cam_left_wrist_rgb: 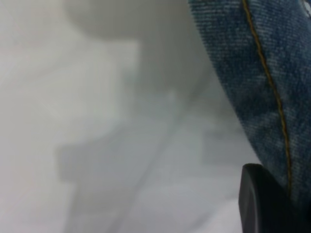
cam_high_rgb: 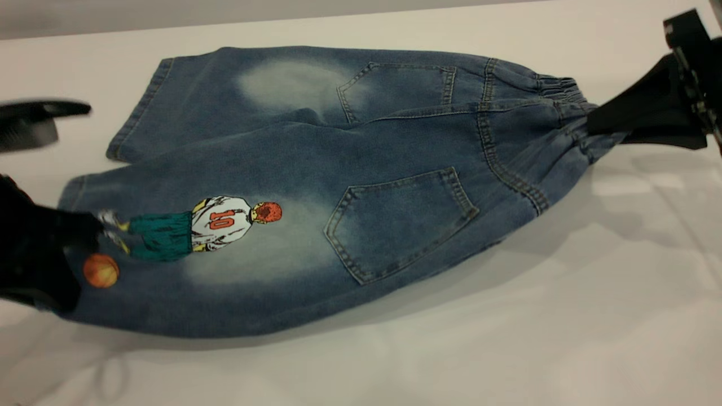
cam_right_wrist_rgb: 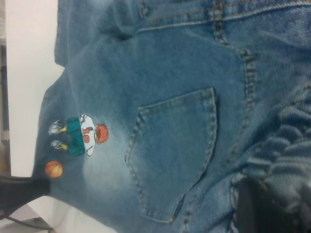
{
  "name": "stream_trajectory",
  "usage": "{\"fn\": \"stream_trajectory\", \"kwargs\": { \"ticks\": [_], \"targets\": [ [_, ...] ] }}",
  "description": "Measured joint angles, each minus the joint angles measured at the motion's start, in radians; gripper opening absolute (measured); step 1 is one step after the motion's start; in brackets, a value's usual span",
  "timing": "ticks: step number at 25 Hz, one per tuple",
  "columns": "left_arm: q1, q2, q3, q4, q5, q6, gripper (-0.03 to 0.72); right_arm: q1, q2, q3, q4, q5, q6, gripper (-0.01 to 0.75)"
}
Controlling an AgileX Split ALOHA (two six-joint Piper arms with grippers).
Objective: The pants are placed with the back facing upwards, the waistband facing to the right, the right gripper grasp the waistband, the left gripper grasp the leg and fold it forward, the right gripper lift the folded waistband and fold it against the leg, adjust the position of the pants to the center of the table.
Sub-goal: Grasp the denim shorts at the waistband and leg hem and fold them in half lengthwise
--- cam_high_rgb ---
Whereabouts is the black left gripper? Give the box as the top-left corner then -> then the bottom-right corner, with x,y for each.
0,175 -> 105,314

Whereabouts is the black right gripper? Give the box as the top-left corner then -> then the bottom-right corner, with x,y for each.
587,8 -> 722,153

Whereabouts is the blue denim shorts basketball print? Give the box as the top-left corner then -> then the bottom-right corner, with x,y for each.
55,46 -> 627,339

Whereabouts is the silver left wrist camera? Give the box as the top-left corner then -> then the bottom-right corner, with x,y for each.
0,116 -> 60,154

